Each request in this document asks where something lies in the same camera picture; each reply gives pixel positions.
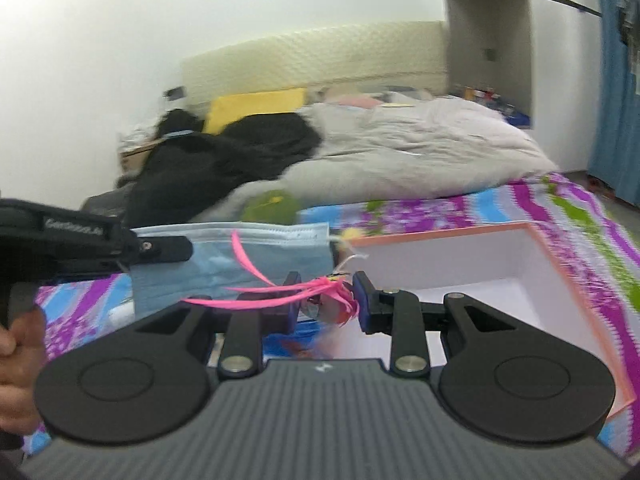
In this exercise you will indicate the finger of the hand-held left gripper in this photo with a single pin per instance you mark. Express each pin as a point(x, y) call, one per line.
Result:
point(165, 250)

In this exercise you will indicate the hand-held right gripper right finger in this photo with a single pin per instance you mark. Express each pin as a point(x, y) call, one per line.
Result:
point(364, 305)

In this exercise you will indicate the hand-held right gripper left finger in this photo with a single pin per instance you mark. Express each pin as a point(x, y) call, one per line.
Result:
point(285, 317)

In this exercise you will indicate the red packet with pink feathers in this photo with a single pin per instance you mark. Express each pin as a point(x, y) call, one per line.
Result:
point(330, 294)

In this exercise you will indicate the blue face mask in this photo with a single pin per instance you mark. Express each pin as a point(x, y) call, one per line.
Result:
point(210, 265)

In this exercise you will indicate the orange cardboard box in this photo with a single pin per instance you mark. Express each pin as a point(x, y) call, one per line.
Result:
point(500, 260)

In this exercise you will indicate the person's left hand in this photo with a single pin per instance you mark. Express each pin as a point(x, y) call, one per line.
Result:
point(20, 375)

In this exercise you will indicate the grey fleece blanket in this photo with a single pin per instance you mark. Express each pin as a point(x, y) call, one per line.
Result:
point(100, 202)

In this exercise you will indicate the black jacket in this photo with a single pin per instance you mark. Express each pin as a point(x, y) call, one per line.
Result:
point(200, 170)

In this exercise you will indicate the brown cardboard box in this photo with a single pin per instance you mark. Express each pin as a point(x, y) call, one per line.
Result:
point(135, 157)

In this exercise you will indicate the green plush mallet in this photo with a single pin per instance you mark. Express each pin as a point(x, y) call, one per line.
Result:
point(270, 207)

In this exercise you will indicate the blue white packet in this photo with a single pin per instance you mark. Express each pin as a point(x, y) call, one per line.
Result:
point(180, 134)

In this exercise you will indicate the white crumpled cloth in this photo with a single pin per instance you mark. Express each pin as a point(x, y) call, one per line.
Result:
point(137, 135)

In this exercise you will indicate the striped floral bed sheet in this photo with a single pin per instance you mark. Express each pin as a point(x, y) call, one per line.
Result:
point(450, 209)

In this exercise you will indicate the dark cloth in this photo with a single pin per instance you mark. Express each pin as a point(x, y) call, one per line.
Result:
point(177, 120)

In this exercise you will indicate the yellow pillow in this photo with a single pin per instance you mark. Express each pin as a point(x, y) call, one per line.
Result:
point(250, 107)

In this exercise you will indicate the grey duvet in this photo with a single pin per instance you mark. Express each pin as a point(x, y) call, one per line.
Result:
point(425, 150)

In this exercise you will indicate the pink pillow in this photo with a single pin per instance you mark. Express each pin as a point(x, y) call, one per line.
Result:
point(362, 102)

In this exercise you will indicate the row of small bottles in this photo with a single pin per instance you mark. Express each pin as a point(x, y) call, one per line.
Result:
point(480, 97)

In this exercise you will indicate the blue plastic item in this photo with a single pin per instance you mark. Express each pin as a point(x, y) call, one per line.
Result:
point(519, 118)

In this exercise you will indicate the cream padded headboard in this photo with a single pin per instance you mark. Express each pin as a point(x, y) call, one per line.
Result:
point(310, 55)

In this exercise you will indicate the blue curtain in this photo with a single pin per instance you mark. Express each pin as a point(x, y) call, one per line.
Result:
point(612, 110)

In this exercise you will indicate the dark curved rod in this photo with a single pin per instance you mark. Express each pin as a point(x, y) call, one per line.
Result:
point(565, 3)

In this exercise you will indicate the dark hanging clothes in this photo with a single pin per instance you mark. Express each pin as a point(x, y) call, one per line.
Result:
point(627, 0)

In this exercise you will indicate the dark wall switch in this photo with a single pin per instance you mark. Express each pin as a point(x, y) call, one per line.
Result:
point(490, 54)

